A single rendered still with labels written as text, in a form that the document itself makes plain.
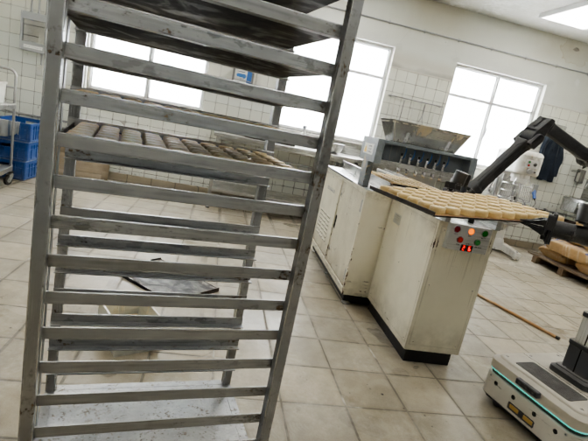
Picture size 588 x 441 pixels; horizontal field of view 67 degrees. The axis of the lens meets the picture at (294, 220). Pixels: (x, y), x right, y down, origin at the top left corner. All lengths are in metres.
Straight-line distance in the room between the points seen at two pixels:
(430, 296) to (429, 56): 4.43
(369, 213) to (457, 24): 4.12
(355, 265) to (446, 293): 0.76
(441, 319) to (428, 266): 0.33
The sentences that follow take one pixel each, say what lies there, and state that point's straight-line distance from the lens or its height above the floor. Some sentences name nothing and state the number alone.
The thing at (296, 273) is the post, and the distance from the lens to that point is 1.17.
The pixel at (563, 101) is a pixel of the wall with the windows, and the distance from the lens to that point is 7.55.
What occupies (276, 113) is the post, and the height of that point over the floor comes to 1.20.
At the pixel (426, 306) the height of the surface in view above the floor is 0.35.
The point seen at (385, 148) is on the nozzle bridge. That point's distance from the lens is 3.05.
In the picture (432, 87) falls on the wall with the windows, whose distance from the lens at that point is 6.48.
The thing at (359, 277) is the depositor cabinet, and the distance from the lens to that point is 3.13.
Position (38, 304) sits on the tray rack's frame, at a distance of 1.13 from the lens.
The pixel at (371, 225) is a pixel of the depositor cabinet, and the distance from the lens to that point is 3.03.
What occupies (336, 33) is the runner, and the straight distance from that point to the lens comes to 1.15.
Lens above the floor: 1.19
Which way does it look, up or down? 13 degrees down
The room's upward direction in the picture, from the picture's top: 12 degrees clockwise
